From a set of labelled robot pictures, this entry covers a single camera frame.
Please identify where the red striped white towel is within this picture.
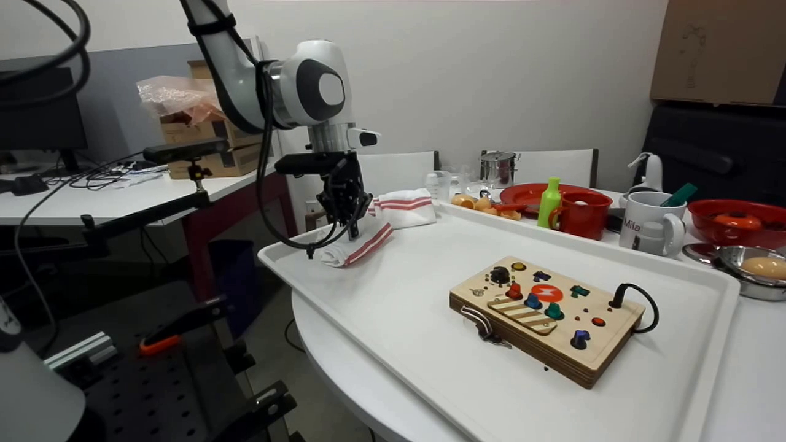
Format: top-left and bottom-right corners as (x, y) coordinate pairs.
(372, 189), (436, 230)

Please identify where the red cup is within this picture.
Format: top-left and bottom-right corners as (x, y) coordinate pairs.
(557, 192), (612, 240)

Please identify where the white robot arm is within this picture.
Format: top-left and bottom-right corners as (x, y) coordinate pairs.
(180, 0), (377, 239)

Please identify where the large white tray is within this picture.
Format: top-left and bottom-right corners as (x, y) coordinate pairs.
(261, 206), (737, 442)

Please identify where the white side desk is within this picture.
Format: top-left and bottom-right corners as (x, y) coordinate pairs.
(0, 163), (264, 230)

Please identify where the large cardboard box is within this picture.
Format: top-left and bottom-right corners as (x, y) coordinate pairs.
(650, 0), (786, 106)

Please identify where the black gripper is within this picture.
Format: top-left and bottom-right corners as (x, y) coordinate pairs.
(316, 152), (369, 240)

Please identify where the red plastic bowl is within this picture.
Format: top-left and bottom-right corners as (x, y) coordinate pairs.
(499, 182), (609, 217)

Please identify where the black camera on stand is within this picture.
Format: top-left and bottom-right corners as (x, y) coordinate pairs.
(141, 139), (226, 165)

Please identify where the steel bowl with egg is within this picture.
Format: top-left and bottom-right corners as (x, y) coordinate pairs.
(719, 246), (786, 303)

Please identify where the green squeeze bottle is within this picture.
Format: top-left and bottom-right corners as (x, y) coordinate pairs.
(538, 177), (561, 229)

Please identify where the red bowl with food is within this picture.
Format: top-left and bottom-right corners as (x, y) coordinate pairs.
(687, 198), (786, 247)

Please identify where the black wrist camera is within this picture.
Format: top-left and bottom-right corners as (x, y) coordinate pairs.
(275, 155), (339, 177)

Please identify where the black metal frame stand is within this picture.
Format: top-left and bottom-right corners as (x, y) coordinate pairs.
(57, 288), (302, 442)

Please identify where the wooden busy board toy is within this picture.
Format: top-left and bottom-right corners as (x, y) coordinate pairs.
(450, 257), (661, 389)

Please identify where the white mug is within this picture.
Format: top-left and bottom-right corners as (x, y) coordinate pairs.
(618, 192), (684, 257)

